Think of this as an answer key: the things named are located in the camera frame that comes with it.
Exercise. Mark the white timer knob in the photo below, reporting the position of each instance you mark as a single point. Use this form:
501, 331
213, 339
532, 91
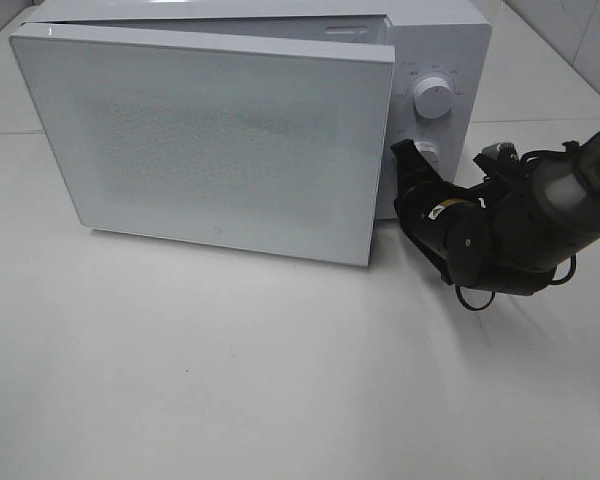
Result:
429, 152

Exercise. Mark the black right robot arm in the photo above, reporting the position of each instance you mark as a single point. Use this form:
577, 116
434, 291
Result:
509, 233

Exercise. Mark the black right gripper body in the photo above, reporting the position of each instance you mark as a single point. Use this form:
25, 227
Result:
440, 218

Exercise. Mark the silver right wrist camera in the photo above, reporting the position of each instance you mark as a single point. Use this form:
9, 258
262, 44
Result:
501, 150

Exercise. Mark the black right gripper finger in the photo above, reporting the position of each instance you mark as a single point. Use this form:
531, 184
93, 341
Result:
412, 169
437, 261

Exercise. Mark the white microwave door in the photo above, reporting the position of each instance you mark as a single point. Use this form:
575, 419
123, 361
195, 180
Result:
263, 144

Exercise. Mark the white microwave oven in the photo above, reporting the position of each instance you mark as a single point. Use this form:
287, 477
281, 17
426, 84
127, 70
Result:
428, 37

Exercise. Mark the upper white power knob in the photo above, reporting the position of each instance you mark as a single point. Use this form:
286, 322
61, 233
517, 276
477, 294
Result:
432, 96

